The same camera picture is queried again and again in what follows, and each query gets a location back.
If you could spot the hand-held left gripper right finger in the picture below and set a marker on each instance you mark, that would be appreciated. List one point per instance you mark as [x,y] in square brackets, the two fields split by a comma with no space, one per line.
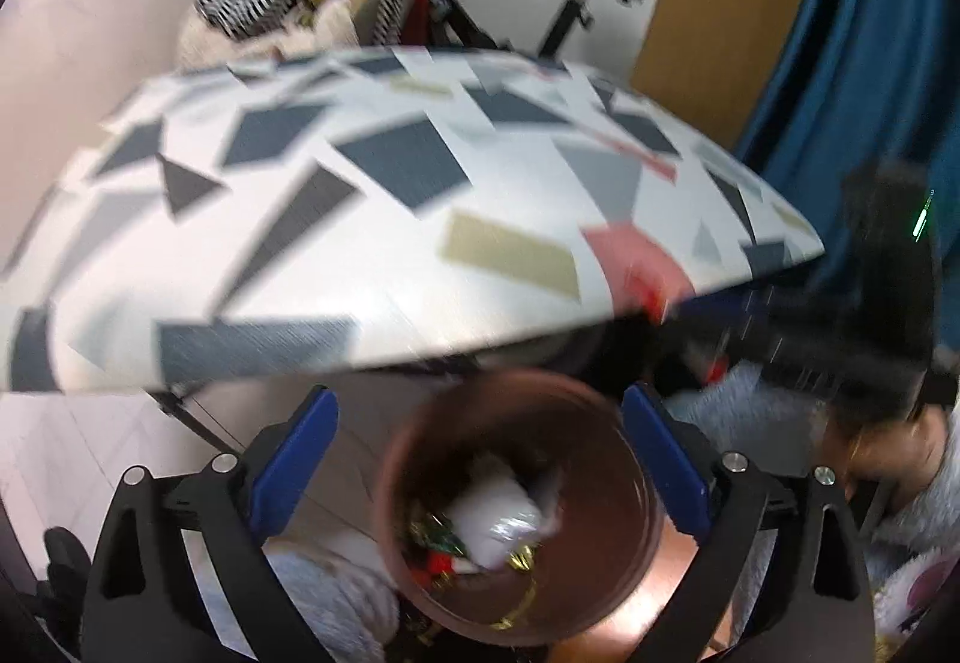
[667,464]

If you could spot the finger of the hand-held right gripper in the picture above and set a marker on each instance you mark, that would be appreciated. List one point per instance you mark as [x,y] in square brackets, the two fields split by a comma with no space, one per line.
[724,329]

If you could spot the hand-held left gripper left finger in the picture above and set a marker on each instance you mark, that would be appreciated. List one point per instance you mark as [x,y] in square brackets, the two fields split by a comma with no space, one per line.
[292,464]

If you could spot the brown round waste bin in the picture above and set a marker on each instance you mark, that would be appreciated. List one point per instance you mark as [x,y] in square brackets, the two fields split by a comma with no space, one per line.
[600,483]

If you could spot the red small box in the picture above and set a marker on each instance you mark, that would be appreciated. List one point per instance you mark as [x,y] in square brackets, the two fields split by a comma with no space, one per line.
[439,562]

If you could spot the gold foil packet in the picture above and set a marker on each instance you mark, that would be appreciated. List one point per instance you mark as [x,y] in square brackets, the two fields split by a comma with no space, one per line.
[517,559]

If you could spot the person's right forearm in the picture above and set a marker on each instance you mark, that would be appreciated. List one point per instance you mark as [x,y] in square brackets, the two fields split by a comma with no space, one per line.
[922,535]

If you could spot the person's right hand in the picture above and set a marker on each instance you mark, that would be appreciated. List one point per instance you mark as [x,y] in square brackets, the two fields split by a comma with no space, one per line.
[892,442]

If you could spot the small black object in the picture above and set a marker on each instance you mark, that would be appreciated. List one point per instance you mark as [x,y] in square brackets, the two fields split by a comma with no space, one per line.
[64,558]

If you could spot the blue curtain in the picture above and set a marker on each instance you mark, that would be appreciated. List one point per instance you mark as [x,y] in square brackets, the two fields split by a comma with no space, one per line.
[847,33]

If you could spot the wooden door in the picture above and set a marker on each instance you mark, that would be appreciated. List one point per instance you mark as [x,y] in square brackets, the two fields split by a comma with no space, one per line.
[720,18]

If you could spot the white fleece garment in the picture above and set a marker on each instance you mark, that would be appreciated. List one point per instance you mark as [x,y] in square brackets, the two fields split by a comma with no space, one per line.
[217,40]

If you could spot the black folding table frame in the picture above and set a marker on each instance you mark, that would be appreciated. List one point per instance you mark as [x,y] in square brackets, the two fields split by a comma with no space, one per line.
[196,424]

